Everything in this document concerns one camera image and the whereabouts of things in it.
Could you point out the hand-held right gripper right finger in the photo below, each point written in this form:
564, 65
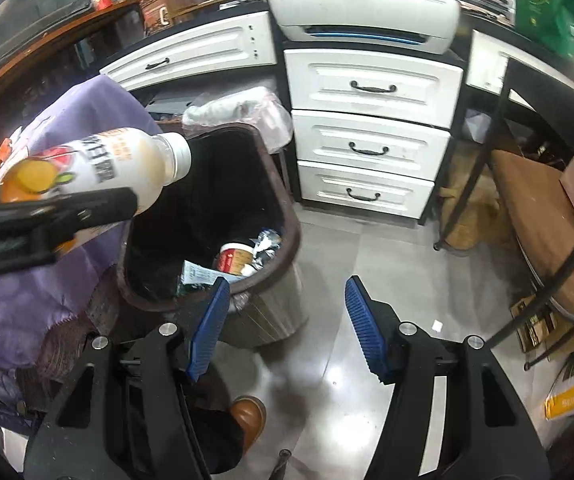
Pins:
362, 325

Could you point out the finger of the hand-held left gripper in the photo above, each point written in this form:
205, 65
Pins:
92, 207

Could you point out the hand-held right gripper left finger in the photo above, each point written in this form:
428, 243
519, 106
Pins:
212, 325

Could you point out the white orange juice bottle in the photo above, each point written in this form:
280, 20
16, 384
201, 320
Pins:
117, 160

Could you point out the red cylindrical canister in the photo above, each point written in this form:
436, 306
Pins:
237, 257

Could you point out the brown trash bin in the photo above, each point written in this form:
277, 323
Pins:
207, 200

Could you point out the person's brown shoe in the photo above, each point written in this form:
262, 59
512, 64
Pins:
249, 417

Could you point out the purple floral tablecloth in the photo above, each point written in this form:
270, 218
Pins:
32, 290

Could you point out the person's leg in dark jeans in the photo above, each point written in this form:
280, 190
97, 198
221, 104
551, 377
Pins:
217, 435

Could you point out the brown wooden counter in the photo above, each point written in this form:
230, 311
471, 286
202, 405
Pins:
67, 30

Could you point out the long white cabinet drawer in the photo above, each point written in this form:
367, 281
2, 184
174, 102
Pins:
192, 50

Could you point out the black chair with brown cushion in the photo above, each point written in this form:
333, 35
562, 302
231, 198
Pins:
532, 200

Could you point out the white desk drawer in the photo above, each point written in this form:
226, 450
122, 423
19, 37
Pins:
489, 60

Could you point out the white printer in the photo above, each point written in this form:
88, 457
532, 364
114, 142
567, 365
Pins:
367, 10

